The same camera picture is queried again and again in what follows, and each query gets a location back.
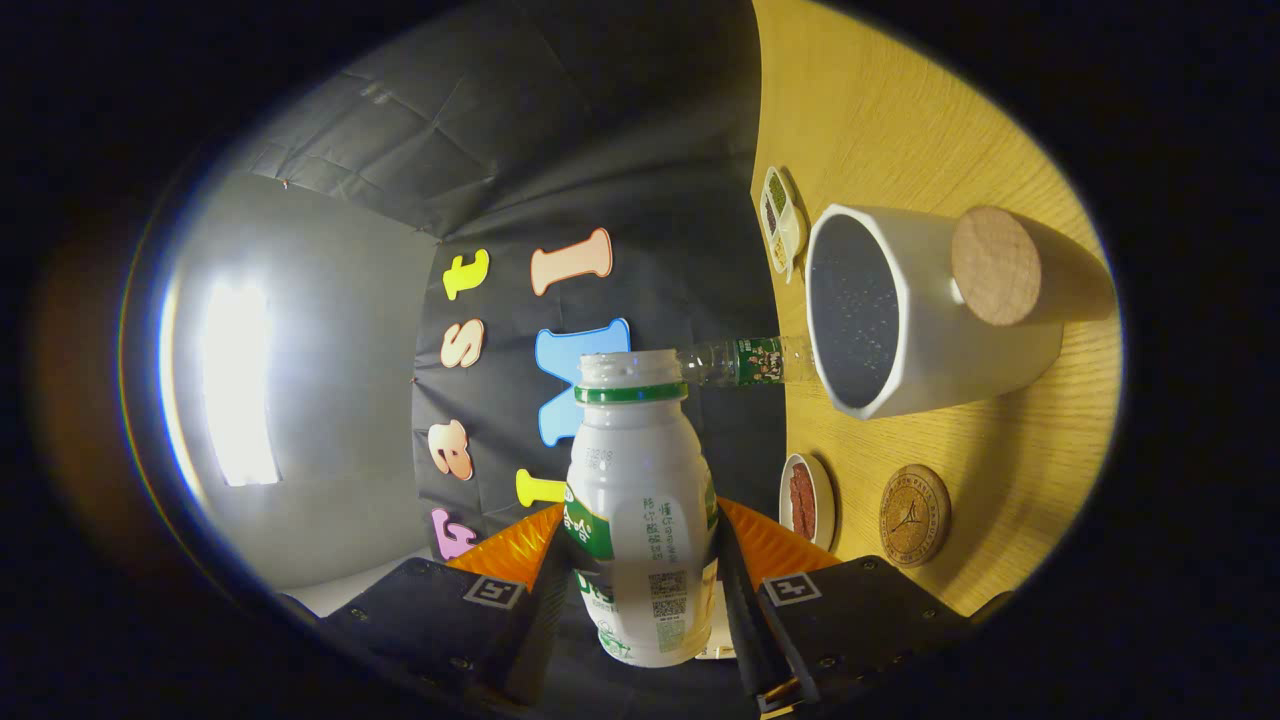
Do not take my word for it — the wooden table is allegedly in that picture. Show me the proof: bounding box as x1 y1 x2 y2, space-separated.
750 0 1123 618

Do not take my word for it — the red meat strip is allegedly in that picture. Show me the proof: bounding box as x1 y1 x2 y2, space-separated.
789 462 817 541

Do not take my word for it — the black backdrop cloth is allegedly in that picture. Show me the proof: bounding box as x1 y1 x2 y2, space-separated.
240 0 791 561

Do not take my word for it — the white round plate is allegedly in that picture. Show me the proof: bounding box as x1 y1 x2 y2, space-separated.
779 453 836 551

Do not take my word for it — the clear plastic water bottle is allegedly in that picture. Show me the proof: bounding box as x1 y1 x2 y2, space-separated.
677 336 816 389

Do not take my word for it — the round cork coaster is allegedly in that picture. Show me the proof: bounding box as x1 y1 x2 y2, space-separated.
879 464 952 569

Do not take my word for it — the white cup with wooden handle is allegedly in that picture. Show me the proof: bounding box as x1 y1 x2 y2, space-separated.
805 204 1118 421

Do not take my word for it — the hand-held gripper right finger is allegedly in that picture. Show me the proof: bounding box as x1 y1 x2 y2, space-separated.
712 497 1013 716

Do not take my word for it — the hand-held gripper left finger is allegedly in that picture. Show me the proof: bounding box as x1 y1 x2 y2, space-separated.
285 503 576 713

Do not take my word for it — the white juice bottle green label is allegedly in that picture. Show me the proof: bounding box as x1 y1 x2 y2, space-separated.
563 350 721 669

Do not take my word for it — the white divided tray with beans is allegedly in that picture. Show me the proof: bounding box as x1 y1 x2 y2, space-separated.
760 166 809 284

